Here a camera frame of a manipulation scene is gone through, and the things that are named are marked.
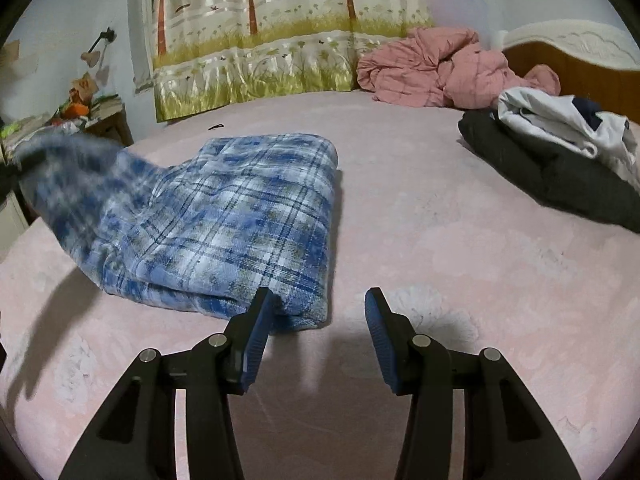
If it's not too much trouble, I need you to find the tree print curtain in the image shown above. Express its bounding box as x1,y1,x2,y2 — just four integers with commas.
142,0,436,124

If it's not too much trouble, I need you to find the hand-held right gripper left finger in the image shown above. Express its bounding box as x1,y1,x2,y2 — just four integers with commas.
59,287,278,480

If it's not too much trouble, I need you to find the orange toy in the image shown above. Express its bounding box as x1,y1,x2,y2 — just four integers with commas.
52,72,102,122

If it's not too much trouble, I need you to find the wooden desk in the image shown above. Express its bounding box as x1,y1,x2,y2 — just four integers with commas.
0,94,134,163

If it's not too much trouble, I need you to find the pink quilt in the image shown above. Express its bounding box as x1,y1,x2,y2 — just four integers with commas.
356,27,562,110

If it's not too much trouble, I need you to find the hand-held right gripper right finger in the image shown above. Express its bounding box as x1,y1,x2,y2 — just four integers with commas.
364,287,583,480

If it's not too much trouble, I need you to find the black garment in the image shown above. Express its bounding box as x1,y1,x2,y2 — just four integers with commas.
457,109,640,234

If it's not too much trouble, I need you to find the pink bed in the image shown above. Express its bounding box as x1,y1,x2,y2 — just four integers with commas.
0,89,640,480

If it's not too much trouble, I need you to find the blue plaid shirt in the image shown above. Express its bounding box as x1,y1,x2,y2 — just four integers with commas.
12,132,344,332

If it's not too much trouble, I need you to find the white and wooden headboard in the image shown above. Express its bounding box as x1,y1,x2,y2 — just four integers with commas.
500,20,640,125

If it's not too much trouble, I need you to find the white garment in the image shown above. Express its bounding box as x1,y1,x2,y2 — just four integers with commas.
492,86,640,190

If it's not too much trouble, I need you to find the folded cloth pile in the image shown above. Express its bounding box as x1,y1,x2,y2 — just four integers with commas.
0,114,53,162

